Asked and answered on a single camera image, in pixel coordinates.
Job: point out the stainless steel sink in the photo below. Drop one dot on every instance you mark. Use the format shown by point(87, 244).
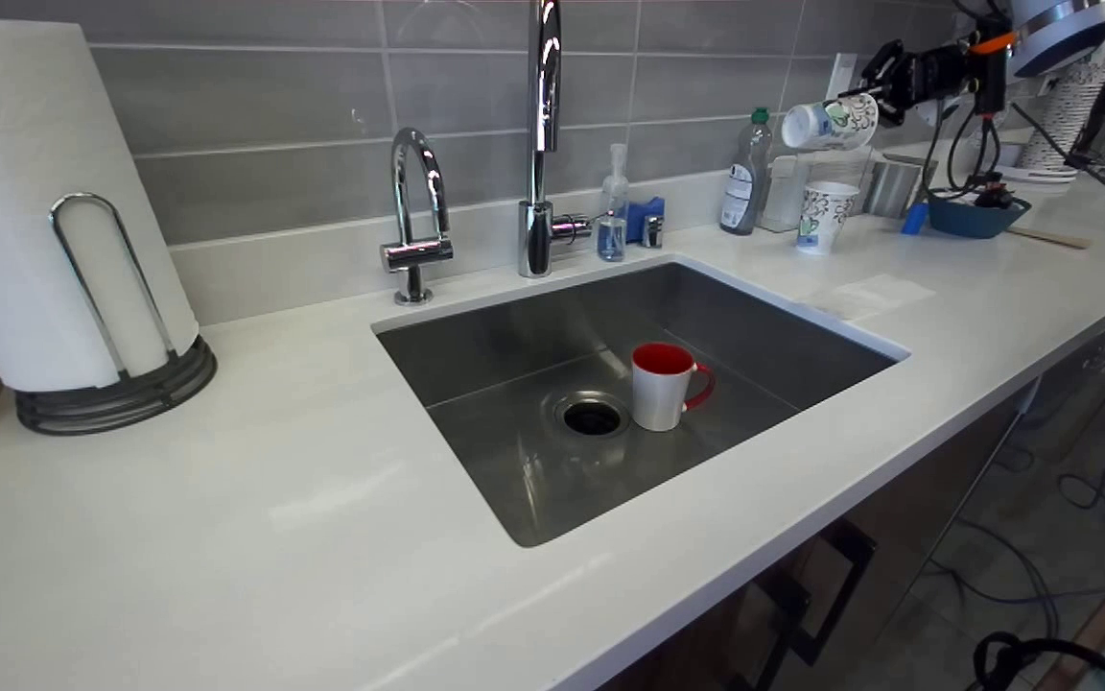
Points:
point(515, 332)

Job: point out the blue sponge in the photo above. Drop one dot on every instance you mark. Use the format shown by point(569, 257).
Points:
point(646, 221)

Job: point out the white mug red inside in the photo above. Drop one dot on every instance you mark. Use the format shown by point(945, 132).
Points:
point(659, 396)

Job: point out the orange black wrist mount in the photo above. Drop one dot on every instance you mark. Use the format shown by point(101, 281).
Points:
point(992, 39)

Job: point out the dark metal towel holder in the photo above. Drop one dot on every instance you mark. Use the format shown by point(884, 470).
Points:
point(118, 404)

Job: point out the small chrome faucet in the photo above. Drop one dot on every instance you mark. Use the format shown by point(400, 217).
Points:
point(414, 250)

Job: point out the clear acrylic box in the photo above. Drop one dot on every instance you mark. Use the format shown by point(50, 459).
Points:
point(785, 193)

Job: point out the blue bowl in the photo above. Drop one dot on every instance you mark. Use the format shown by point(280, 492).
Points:
point(976, 221)

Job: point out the tall chrome faucet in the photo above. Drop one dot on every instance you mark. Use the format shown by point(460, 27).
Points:
point(533, 233)

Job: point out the clear dish soap bottle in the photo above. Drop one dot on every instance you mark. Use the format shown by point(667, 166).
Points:
point(740, 193)

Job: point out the white wall outlet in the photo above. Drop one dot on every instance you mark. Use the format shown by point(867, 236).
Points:
point(841, 71)

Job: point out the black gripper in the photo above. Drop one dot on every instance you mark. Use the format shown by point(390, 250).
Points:
point(948, 79)

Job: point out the patterned paper cup with beans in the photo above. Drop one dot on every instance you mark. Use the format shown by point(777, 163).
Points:
point(847, 121)

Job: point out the tan wooden stick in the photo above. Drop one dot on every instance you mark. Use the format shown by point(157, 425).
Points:
point(1054, 239)

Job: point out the grey metal block holder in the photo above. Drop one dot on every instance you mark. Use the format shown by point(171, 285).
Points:
point(893, 185)

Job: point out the blue cylinder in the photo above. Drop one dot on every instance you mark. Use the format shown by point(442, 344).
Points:
point(913, 221)

